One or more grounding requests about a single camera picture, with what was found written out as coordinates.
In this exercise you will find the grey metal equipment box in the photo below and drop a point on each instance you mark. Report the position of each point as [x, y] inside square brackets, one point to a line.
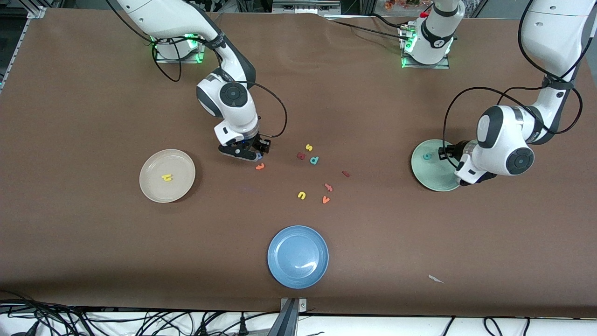
[303, 7]

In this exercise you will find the grey metal camera bracket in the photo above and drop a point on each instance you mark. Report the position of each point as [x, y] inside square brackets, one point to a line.
[291, 322]

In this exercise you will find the white torn paper scrap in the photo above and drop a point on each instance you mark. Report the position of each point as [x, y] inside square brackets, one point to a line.
[435, 278]

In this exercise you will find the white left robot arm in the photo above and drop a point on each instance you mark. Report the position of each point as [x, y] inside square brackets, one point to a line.
[555, 28]

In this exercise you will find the yellow foam letter h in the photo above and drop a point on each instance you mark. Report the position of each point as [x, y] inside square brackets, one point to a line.
[167, 178]

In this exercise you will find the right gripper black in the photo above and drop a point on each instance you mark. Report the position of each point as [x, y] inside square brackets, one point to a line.
[262, 144]

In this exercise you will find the brown table cover sheet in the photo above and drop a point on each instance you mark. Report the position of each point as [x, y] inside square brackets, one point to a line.
[93, 242]

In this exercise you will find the pale green plate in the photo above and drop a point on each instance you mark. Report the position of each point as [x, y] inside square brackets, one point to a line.
[431, 175]

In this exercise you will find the blue plate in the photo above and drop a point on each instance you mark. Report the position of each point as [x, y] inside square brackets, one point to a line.
[298, 256]

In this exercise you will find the orange patterned object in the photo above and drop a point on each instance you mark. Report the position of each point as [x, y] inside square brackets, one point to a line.
[401, 4]

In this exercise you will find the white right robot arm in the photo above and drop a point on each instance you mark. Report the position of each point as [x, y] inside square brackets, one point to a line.
[163, 18]

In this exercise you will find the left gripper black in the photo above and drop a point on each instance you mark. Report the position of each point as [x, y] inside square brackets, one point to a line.
[455, 150]

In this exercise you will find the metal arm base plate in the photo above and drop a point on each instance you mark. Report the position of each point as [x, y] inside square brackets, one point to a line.
[201, 53]
[440, 66]

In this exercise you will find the beige plate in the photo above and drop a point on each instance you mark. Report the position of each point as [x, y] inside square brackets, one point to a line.
[167, 191]

